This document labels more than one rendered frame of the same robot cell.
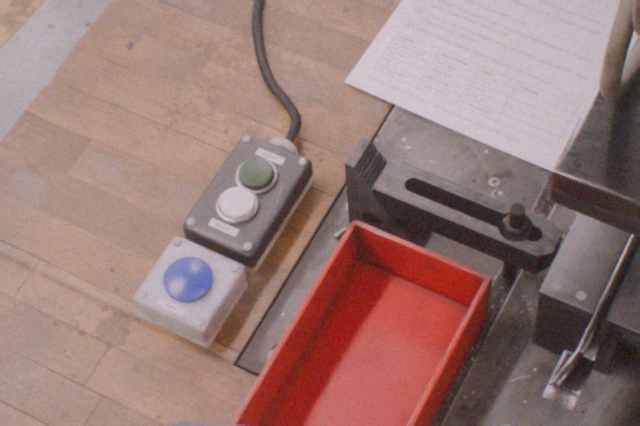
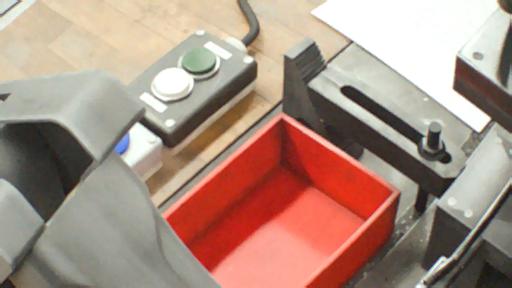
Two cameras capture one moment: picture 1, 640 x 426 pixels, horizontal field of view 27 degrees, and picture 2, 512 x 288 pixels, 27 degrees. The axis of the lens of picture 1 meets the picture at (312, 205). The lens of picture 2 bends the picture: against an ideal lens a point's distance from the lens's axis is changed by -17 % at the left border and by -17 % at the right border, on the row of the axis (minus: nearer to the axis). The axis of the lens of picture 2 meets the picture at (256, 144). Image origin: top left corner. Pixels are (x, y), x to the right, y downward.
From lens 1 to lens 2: 0.24 m
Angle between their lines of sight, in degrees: 9
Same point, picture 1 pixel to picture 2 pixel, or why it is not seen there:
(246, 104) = (212, 13)
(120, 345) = not seen: hidden behind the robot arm
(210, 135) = (170, 32)
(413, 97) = (371, 39)
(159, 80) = not seen: outside the picture
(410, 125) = (364, 61)
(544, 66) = not seen: hidden behind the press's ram
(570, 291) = (461, 208)
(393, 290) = (307, 200)
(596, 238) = (491, 169)
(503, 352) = (394, 272)
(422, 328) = (326, 239)
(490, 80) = (439, 46)
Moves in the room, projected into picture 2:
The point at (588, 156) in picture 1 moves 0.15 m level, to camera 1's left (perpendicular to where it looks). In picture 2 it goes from (485, 52) to (270, 16)
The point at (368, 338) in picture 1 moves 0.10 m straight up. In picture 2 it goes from (268, 238) to (272, 151)
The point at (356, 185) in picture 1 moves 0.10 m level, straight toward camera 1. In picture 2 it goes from (292, 81) to (269, 182)
